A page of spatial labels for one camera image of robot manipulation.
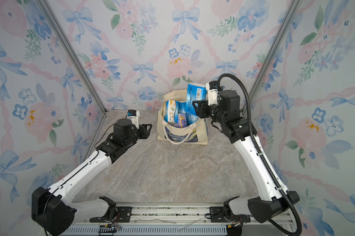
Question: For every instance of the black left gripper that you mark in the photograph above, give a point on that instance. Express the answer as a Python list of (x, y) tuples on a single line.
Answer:
[(143, 129)]

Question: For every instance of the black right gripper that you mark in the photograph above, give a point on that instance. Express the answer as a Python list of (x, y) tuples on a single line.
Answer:
[(203, 109)]

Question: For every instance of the floral orange blue tissue pack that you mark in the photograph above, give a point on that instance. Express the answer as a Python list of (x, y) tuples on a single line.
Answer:
[(171, 111)]

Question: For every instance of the blue tissue pack barcode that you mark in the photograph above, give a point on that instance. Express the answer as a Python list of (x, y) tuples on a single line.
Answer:
[(181, 107)]

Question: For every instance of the purple tissue pack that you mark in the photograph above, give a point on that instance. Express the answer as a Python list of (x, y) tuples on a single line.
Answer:
[(181, 121)]

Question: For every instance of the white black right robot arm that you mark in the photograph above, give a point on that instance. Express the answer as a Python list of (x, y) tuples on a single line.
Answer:
[(273, 195)]

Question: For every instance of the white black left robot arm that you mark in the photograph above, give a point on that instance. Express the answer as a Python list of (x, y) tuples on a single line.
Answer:
[(107, 153)]

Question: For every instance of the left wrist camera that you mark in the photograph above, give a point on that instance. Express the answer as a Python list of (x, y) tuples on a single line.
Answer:
[(133, 115)]

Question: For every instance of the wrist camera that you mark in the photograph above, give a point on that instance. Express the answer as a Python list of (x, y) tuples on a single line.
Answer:
[(213, 89), (133, 115)]

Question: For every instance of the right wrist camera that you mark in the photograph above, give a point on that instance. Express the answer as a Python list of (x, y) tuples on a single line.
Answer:
[(213, 89)]

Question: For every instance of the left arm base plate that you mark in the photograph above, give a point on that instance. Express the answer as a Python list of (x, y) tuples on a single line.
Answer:
[(119, 214)]

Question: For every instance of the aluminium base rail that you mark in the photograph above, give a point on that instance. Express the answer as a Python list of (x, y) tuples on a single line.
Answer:
[(156, 214)]

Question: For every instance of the grey slotted cable duct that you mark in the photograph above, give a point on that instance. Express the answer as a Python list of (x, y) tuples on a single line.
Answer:
[(147, 230)]

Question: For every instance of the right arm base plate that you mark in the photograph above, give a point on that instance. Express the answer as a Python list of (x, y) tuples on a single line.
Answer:
[(217, 215)]

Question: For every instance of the right aluminium corner post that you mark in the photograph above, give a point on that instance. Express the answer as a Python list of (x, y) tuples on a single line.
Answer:
[(276, 44)]

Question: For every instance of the aluminium corner post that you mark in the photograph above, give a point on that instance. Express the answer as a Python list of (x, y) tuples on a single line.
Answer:
[(71, 54), (276, 44)]

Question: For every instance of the left aluminium corner post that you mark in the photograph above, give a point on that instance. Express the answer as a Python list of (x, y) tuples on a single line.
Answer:
[(71, 54)]

